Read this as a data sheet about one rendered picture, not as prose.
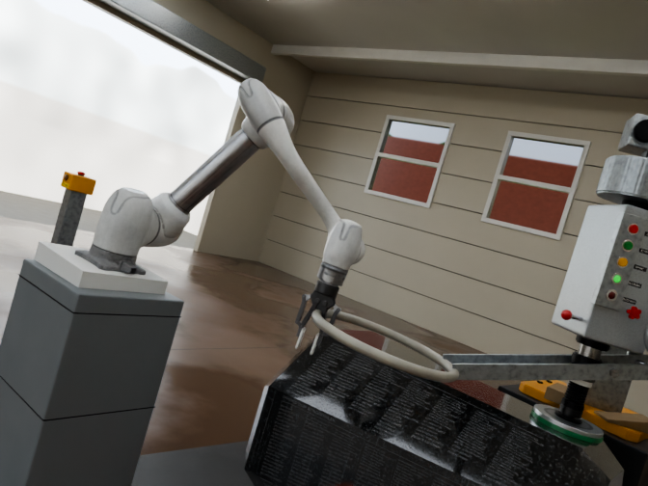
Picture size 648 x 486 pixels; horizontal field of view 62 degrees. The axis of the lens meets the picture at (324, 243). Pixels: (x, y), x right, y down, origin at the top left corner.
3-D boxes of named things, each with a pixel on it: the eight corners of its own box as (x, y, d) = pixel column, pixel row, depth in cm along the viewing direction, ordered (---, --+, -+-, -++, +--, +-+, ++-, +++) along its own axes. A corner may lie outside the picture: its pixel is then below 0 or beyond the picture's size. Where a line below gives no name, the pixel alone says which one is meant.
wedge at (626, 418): (638, 425, 219) (642, 414, 219) (654, 435, 209) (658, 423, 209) (593, 412, 219) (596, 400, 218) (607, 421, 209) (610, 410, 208)
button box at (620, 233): (613, 310, 161) (643, 219, 160) (619, 311, 158) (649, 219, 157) (589, 303, 160) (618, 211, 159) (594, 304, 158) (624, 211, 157)
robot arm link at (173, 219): (113, 222, 199) (145, 225, 220) (137, 256, 196) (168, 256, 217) (265, 80, 187) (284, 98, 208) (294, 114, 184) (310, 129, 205)
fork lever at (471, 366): (638, 365, 183) (639, 351, 183) (678, 384, 164) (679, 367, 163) (439, 364, 180) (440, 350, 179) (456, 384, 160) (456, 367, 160)
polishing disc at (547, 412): (554, 408, 188) (555, 404, 188) (614, 438, 170) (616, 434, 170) (520, 406, 175) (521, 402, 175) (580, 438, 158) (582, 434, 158)
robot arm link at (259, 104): (282, 110, 172) (293, 121, 185) (255, 65, 174) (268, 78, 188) (248, 132, 174) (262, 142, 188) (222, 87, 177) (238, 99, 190)
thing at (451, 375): (433, 354, 195) (436, 346, 194) (478, 402, 146) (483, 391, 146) (308, 305, 191) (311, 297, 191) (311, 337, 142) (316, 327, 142)
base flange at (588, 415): (553, 386, 273) (556, 377, 272) (661, 432, 239) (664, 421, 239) (515, 390, 237) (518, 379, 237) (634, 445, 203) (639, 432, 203)
